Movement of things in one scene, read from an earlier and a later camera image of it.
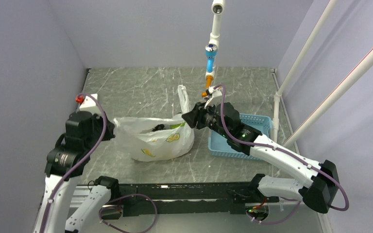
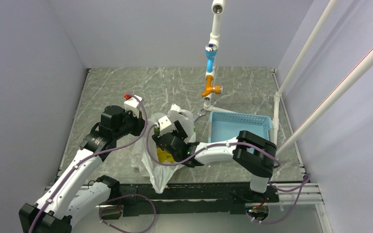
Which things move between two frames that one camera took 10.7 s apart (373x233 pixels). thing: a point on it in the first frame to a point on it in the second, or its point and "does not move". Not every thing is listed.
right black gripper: [197, 115] to [181, 134]
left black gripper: [109, 132] to [140, 122]
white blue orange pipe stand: [218, 7] does not move
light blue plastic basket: [218, 145] does not move
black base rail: [147, 198] does not move
